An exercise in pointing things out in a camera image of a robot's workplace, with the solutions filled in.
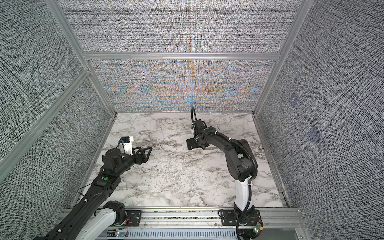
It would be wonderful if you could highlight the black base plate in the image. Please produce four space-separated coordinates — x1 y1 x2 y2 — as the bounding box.
113 210 143 228
218 209 263 226

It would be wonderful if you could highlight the slotted grey cable duct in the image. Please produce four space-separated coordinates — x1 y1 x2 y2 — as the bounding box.
99 229 237 240

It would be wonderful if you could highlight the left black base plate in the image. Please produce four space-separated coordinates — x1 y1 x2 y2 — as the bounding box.
113 210 143 228

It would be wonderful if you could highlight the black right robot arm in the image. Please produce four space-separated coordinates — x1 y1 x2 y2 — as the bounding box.
187 124 258 216

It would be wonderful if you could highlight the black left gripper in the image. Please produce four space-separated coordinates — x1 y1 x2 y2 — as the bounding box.
116 146 153 177

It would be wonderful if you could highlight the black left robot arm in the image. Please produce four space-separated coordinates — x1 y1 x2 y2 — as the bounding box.
35 147 153 240

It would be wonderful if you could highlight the aluminium front rail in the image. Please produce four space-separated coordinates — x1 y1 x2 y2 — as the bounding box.
126 207 308 229

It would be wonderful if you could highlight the aluminium enclosure frame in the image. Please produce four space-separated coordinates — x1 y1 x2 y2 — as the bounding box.
1 1 304 210

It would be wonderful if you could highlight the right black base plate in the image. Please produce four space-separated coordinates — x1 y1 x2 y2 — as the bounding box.
218 209 263 226

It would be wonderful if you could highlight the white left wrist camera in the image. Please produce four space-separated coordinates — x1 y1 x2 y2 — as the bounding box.
120 136 134 155

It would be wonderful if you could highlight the black corrugated right cable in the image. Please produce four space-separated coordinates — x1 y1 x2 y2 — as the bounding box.
190 106 259 211

